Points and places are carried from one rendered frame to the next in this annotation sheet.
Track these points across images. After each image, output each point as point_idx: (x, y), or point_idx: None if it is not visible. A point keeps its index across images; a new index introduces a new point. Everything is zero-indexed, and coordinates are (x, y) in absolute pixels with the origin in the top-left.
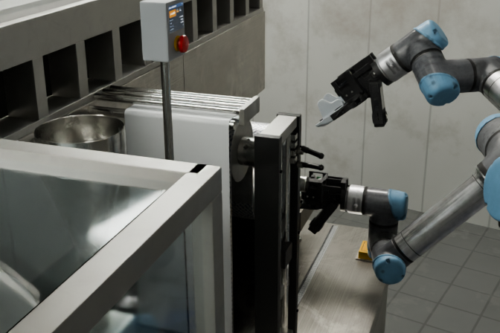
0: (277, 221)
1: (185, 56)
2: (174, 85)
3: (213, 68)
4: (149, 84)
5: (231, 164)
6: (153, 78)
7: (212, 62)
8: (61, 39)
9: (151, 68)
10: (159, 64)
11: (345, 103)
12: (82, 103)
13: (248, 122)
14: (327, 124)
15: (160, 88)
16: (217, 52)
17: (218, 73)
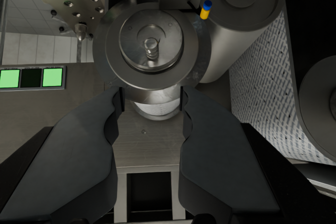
0: None
1: None
2: (126, 138)
3: (19, 136)
4: (180, 152)
5: None
6: (172, 156)
7: (23, 144)
8: None
9: (173, 166)
10: (155, 167)
11: (102, 210)
12: (293, 161)
13: (322, 149)
14: (207, 96)
15: (158, 143)
16: (5, 152)
17: (7, 127)
